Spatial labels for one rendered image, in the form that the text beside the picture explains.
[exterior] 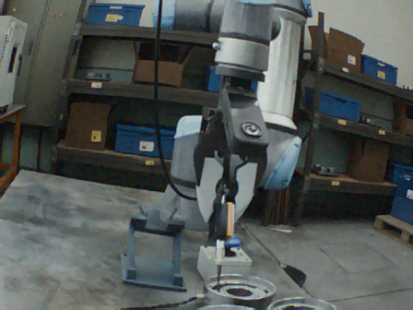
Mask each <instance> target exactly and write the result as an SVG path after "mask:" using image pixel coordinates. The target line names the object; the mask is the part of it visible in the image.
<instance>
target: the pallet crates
mask: <svg viewBox="0 0 413 310"><path fill-rule="evenodd" d="M405 178H409V179H410V180H407V179H405ZM394 197H395V199H394V202H393V206H392V209H391V214H389V215H386V216H385V215H382V216H380V215H377V216H376V218H375V222H374V224H373V229H374V230H376V231H378V232H380V233H382V234H385V235H387V236H388V237H390V238H392V239H394V240H395V241H398V242H399V243H401V244H404V245H406V246H408V247H410V249H412V250H413V244H412V241H413V177H409V176H406V177H405V176H398V181H397V184H396V191H395V195H394ZM387 223H388V224H391V225H392V226H391V227H392V228H394V229H397V230H398V231H400V232H401V236H400V237H399V236H397V235H396V234H394V233H391V232H389V231H387V230H386V226H387Z"/></svg>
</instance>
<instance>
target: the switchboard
mask: <svg viewBox="0 0 413 310"><path fill-rule="evenodd" d="M81 2H82V0H10V2H9V4H8V9H7V11H6V16H10V17H11V16H12V17H14V18H17V19H18V20H19V21H22V22H23V23H25V22H26V23H27V24H29V25H28V27H27V31H26V37H25V42H24V44H23V48H22V53H21V55H22V58H23V59H22V63H21V68H20V73H19V76H17V78H16V86H15V89H14V95H13V101H12V102H13V103H12V104H19V105H21V104H23V105H26V106H24V107H23V109H22V115H21V121H20V125H21V127H20V135H19V143H18V174H19V166H20V150H21V139H22V128H23V125H34V126H38V127H40V128H41V131H40V142H39V151H38V159H37V163H38V164H37V165H38V166H37V173H38V172H39V171H40V168H39V165H40V156H41V133H42V129H43V128H44V127H48V128H53V125H54V117H55V113H56V108H57V103H58V94H59V90H60V88H61V80H62V76H63V73H64V66H65V59H66V56H67V53H68V47H69V45H70V40H71V38H72V32H73V30H74V26H75V23H76V20H77V14H78V10H79V8H80V4H81ZM95 2H96V0H88V1H87V4H86V6H85V11H84V13H83V21H82V23H81V24H83V25H85V22H86V19H87V15H88V12H89V3H95ZM85 38H86V35H82V36H81V35H78V38H77V41H76V43H75V49H74V51H73V55H72V60H71V63H70V69H69V71H68V80H70V79H76V76H77V71H78V65H79V63H80V56H81V54H82V50H83V45H84V43H85ZM67 99H68V100H67ZM72 99H73V93H72V92H66V93H65V96H64V99H63V106H62V113H61V121H60V127H59V129H63V130H65V129H66V125H67V118H66V113H67V111H68V116H69V111H70V107H71V101H72ZM66 100H67V105H68V108H67V111H66ZM16 118H17V115H14V116H13V117H11V118H9V119H7V120H6V121H5V122H3V123H2V124H3V127H2V134H1V144H0V162H1V160H2V145H3V135H4V126H5V123H9V124H15V123H16Z"/></svg>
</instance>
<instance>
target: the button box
mask: <svg viewBox="0 0 413 310"><path fill-rule="evenodd" d="M251 264H252V261H251V258H249V257H248V256H247V255H246V254H245V253H244V252H243V251H242V249H241V248H233V247H232V248H231V250H230V253H225V258H224V261H223V265H222V266H221V270H220V274H243V275H247V276H248V274H249V272H250V268H251ZM196 268H197V270H198V271H199V274H200V275H201V277H202V278H203V280H204V281H205V280H206V279H207V278H210V277H212V276H215V275H217V274H218V266H217V261H216V247H211V246H201V247H200V252H199V258H198V262H197V267H196Z"/></svg>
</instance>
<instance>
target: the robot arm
mask: <svg viewBox="0 0 413 310"><path fill-rule="evenodd" d="M311 1H312V0H163V7H162V18H161V30H162V29H164V30H170V31H174V30H179V31H183V30H186V31H192V32H205V33H213V34H218V44H217V43H214V44H213V48H214V49H217V50H218V51H217V53H216V59H215V62H216V63H217V64H218V66H215V70H214V74H216V75H220V78H221V81H220V88H219V94H218V97H219V99H218V105H215V107H214V108H212V107H206V106H204V108H203V114H202V116H185V117H183V118H182V119H181V120H180V122H179V124H178V125H177V130H176V135H175V137H174V138H175V140H174V148H173V154H172V161H171V173H170V178H171V180H172V182H173V183H174V186H175V187H176V188H178V189H179V190H180V191H181V192H182V193H184V194H186V195H187V196H190V197H198V200H188V199H185V198H183V197H180V196H179V195H178V194H176V193H174V191H173V190H172V189H171V186H170V184H168V186H167V189H166V191H165V193H164V195H163V197H162V199H161V201H160V220H161V221H163V222H165V223H167V220H168V219H169V217H170V215H171V214H172V212H173V210H174V209H175V207H177V210H176V212H175V214H174V216H173V218H172V220H176V221H185V226H184V227H185V228H184V229H185V230H191V231H199V232H208V231H209V222H210V220H211V217H212V215H213V207H214V205H215V204H216V202H219V195H217V190H218V188H219V185H221V184H224V183H225V180H226V181H231V182H236V183H237V189H235V191H234V193H233V195H232V198H233V204H234V223H235V222H236V221H237V220H238V219H239V218H240V216H241V215H242V214H243V213H244V211H245V209H246V208H247V206H248V204H249V203H250V202H251V200H252V198H253V196H254V193H255V192H256V190H257V187H258V186H259V187H263V188H264V189H267V188H269V189H275V190H281V189H284V188H286V187H287V186H288V185H289V182H290V180H291V177H292V175H293V170H294V168H295V165H296V162H297V159H298V156H299V153H300V149H301V139H300V138H299V137H296V135H297V127H296V126H295V125H294V124H293V122H292V115H293V112H292V111H293V106H294V97H295V92H296V91H295V88H296V84H297V83H296V79H297V71H298V68H297V66H298V62H299V61H298V58H299V50H300V49H299V46H300V39H301V38H300V35H301V33H300V31H301V27H302V25H303V26H304V25H305V24H306V23H307V18H313V9H312V3H311ZM252 81H256V82H258V84H257V87H258V89H257V93H256V92H255V90H252V85H253V84H252Z"/></svg>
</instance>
